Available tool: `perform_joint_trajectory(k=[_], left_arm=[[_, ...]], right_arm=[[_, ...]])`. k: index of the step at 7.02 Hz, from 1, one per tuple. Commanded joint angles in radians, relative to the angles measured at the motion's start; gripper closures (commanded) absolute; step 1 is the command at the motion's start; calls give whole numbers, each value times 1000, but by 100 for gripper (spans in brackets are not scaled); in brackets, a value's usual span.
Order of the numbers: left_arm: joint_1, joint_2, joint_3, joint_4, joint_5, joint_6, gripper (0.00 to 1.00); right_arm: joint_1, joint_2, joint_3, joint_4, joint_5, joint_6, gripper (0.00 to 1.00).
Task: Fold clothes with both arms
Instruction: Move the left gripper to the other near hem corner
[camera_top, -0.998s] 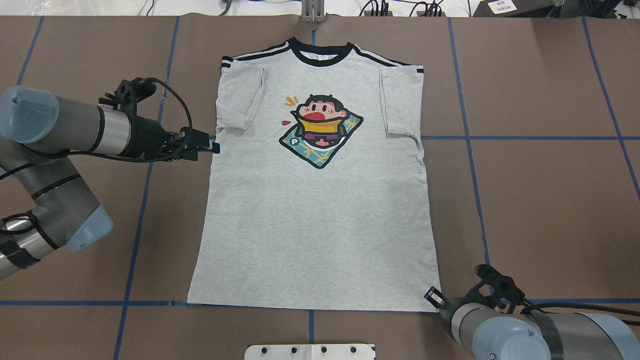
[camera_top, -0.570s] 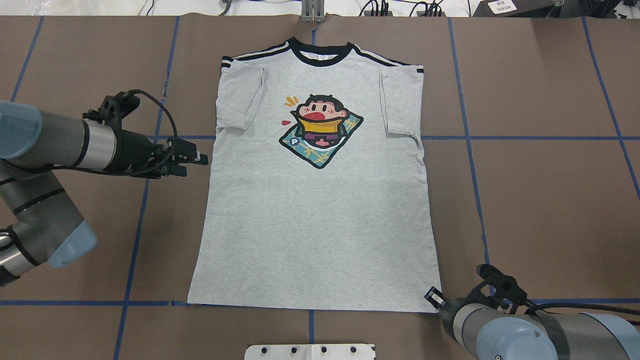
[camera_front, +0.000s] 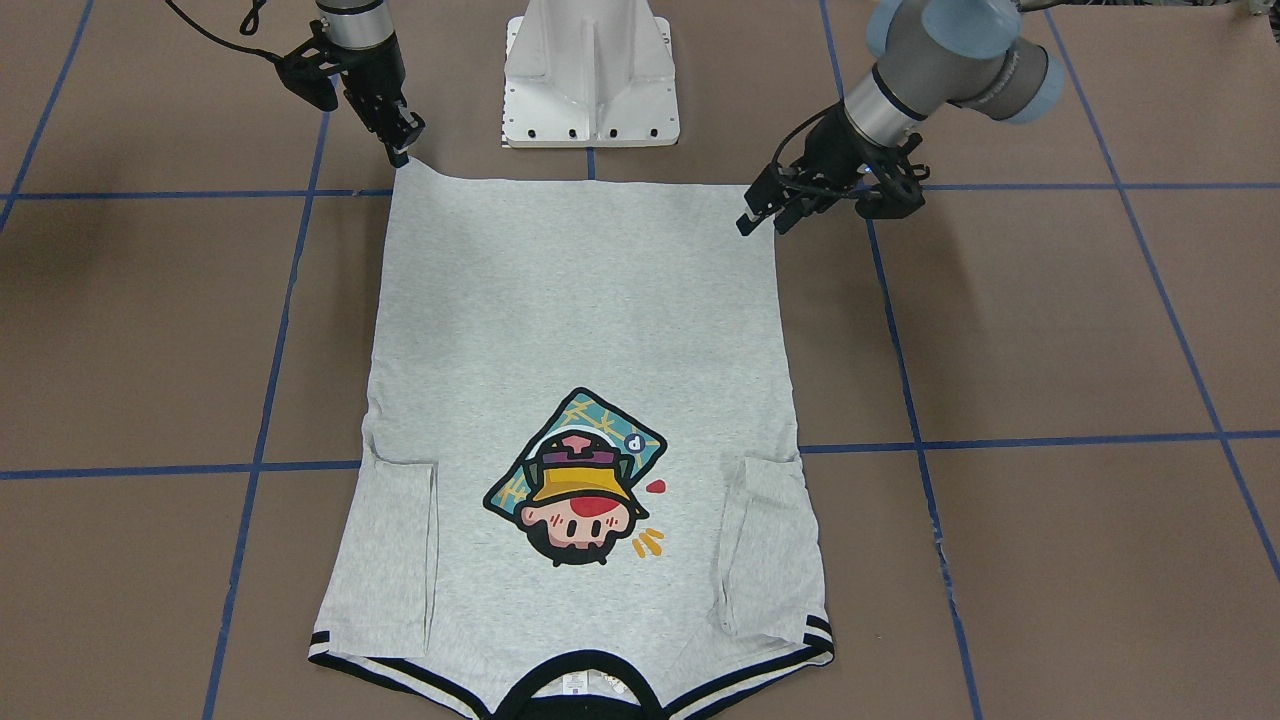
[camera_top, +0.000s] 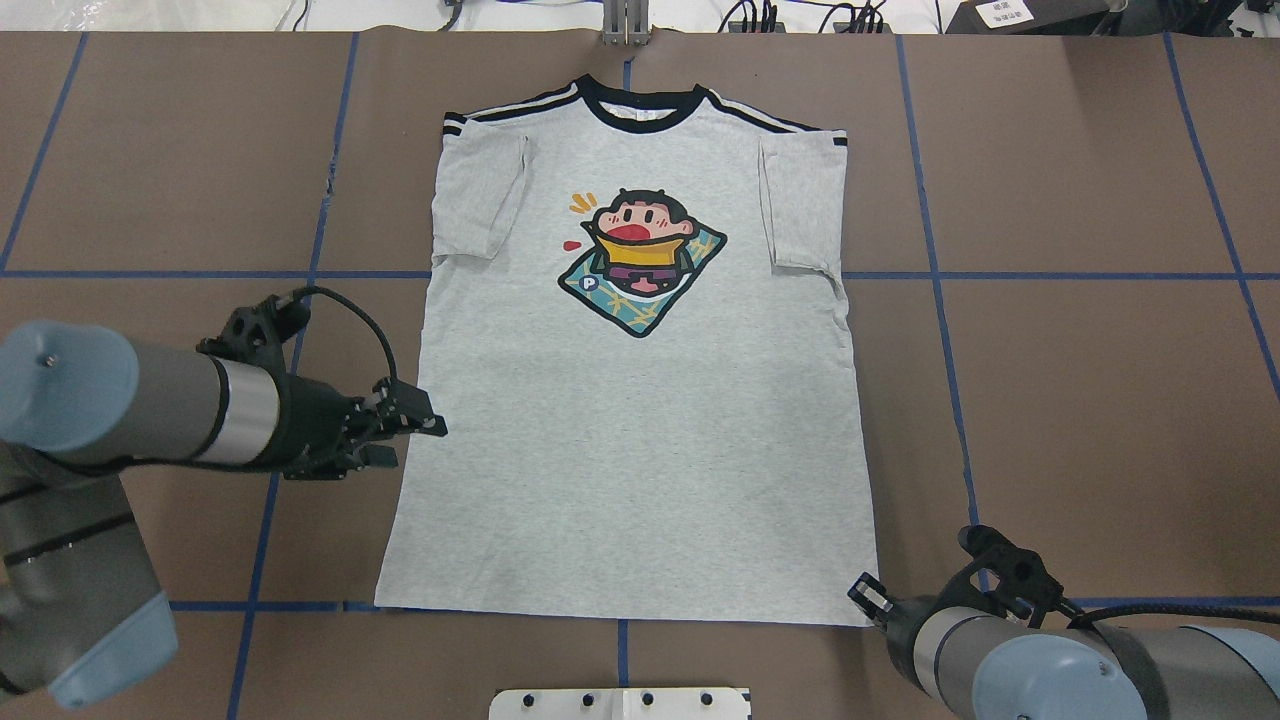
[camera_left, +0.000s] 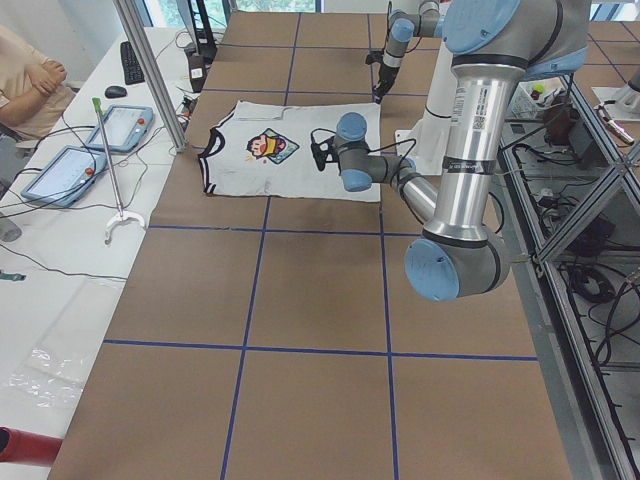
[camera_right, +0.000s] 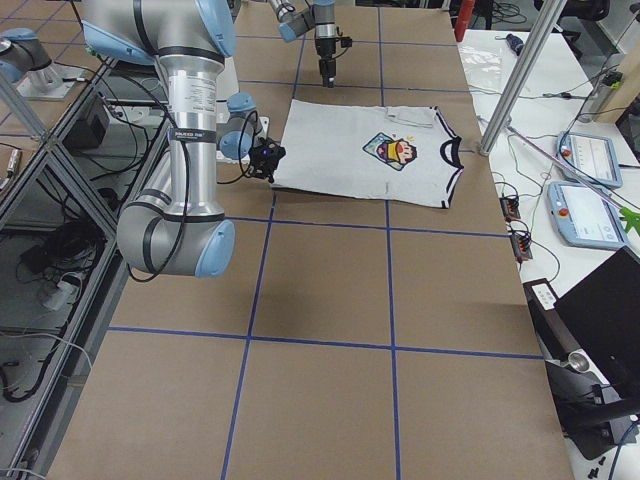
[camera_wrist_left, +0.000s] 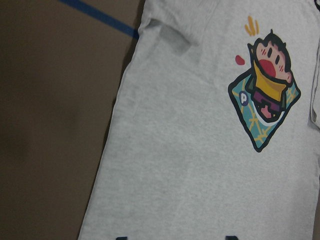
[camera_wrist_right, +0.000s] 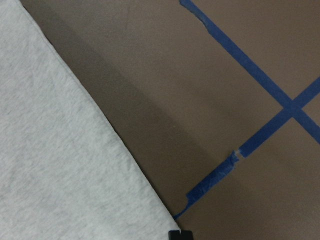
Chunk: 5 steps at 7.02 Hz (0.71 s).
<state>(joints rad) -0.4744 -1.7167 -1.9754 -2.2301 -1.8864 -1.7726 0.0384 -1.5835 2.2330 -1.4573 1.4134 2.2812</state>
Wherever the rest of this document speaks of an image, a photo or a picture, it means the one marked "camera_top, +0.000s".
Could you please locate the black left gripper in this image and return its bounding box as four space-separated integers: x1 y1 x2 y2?
271 375 448 480

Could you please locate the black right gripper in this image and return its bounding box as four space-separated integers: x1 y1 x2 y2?
847 573 943 651

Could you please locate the grey cartoon print t-shirt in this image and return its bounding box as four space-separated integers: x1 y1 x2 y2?
374 76 878 626

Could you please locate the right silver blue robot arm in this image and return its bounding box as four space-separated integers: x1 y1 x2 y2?
847 574 1279 719

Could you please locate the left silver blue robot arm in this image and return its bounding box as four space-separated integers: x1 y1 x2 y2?
1 307 447 710

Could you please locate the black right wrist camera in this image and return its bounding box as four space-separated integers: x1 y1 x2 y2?
943 524 1080 629

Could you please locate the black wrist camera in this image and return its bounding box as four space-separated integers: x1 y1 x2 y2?
196 295 311 374
943 524 1080 629

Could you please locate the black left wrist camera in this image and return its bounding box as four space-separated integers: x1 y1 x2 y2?
196 295 311 374

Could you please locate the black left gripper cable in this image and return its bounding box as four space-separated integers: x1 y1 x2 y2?
291 286 401 391

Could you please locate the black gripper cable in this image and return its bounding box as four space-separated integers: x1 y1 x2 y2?
291 286 401 391
1060 598 1280 632

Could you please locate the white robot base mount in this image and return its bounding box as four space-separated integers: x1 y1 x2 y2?
488 685 753 719

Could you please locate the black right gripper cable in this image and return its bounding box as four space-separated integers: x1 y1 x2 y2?
1060 598 1280 632

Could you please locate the aluminium frame post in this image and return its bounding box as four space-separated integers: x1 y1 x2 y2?
600 0 652 47

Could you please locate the black braided cable bundle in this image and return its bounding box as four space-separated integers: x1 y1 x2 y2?
721 0 891 35

